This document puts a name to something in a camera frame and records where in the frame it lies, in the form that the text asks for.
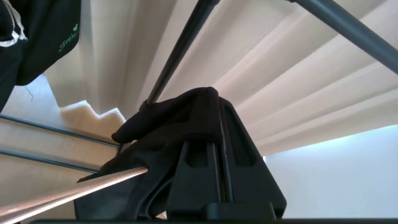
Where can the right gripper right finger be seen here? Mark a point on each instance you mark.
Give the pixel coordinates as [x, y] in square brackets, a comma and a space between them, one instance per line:
[252, 186]

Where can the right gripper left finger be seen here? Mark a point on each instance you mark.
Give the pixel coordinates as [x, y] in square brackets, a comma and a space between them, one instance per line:
[192, 186]

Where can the black garment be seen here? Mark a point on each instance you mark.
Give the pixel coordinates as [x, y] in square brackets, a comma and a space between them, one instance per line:
[174, 124]

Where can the pink clothes hanger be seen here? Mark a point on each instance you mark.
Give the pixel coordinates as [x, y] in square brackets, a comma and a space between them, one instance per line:
[77, 189]

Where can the black clothes rack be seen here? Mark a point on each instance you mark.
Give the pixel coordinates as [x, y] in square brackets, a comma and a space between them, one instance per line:
[357, 31]

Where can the beige curtain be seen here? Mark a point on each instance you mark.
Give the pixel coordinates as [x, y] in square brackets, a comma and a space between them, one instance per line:
[280, 62]

